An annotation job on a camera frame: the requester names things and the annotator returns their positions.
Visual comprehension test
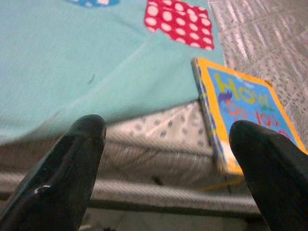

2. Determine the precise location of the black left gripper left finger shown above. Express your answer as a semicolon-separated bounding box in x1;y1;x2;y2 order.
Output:
0;115;107;231

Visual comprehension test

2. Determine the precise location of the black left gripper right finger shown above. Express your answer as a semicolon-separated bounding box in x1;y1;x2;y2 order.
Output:
228;120;308;231

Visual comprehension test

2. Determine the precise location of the yellow and blue picture book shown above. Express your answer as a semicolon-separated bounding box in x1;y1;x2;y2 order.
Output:
192;57;308;176

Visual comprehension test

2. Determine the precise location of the teal blanket with colourful hearts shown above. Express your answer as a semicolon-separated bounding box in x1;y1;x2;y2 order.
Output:
0;0;226;146

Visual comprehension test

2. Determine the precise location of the grey quilted mattress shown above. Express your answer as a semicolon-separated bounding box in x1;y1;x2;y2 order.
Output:
0;0;308;215

